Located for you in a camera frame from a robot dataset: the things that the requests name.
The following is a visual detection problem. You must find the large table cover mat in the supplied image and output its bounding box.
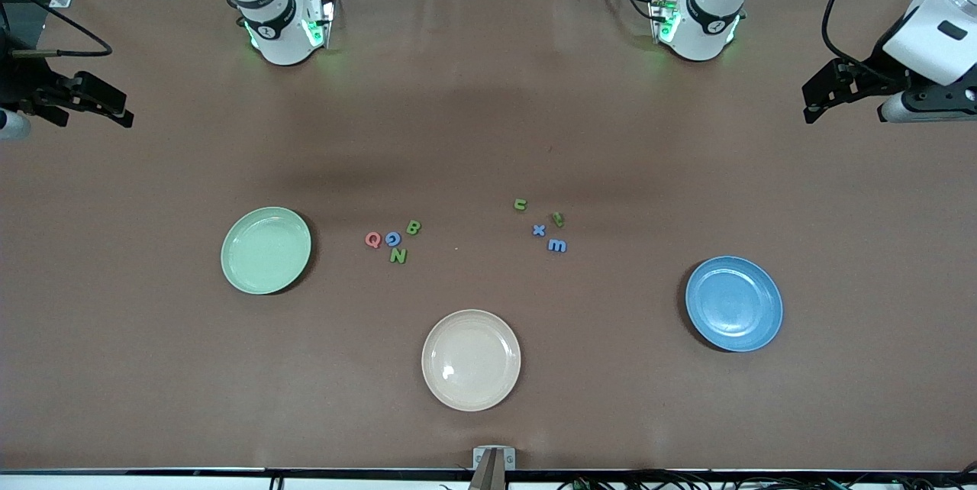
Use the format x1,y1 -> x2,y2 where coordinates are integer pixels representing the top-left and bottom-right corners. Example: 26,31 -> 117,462
0,0 -> 977,473

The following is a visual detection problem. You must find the beige plate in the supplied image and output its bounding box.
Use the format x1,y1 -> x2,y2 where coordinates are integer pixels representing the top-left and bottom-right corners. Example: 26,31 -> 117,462
421,309 -> 522,412

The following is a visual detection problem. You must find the black cable bundle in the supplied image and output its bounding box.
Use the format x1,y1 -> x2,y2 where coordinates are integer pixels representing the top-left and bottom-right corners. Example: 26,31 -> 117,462
557,462 -> 977,490

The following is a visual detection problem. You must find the metal base connector bracket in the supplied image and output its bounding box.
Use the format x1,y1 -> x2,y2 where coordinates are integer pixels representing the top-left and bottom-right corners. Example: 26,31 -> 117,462
648,0 -> 681,45
305,0 -> 337,53

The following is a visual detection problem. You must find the blue plate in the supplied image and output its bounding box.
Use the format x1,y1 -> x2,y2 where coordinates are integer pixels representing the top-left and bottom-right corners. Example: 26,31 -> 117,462
685,256 -> 784,353

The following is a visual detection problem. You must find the green plate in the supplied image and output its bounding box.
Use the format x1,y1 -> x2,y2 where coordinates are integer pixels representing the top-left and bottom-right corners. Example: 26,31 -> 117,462
221,206 -> 313,296

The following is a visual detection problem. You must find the small metal mounting bracket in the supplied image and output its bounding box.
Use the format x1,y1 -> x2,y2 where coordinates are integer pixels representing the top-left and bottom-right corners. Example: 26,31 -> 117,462
472,446 -> 517,472

